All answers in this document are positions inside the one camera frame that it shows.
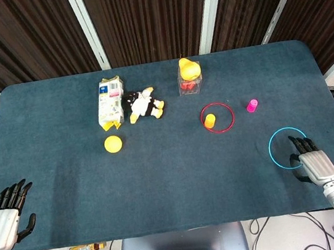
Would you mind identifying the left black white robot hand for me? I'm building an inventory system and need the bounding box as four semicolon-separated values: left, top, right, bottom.
0;177;42;250

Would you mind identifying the black looped floor cable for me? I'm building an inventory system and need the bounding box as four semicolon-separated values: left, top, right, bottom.
248;216;275;250

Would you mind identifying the black white plush penguin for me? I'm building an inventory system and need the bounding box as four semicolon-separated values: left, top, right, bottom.
120;85;168;126

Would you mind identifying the yellow ball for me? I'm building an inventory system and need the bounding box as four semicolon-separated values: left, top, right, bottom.
103;133;124;155

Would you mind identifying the white green drink carton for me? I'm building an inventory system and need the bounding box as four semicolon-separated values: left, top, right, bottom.
92;75;130;132

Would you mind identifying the red plastic ring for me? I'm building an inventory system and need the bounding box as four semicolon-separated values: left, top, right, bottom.
198;100;237;136

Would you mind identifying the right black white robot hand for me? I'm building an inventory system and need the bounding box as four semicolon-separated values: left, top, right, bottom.
286;129;334;190

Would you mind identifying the orange peg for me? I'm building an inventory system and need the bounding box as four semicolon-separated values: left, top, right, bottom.
202;112;218;130

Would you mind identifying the black long floor cable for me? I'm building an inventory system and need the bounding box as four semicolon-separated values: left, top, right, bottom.
291;208;334;250

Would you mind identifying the blue table cloth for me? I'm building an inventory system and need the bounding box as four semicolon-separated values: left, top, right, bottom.
0;34;334;250

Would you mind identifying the clear box with red pieces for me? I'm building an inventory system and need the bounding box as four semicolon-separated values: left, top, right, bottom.
176;73;206;97

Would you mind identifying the pink peg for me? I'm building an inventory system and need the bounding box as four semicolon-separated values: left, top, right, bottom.
245;97;260;114

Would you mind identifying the yellow toy pear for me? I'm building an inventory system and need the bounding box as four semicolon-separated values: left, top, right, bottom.
177;55;203;83

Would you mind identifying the blue plastic ring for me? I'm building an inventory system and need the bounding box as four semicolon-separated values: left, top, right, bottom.
266;124;312;172

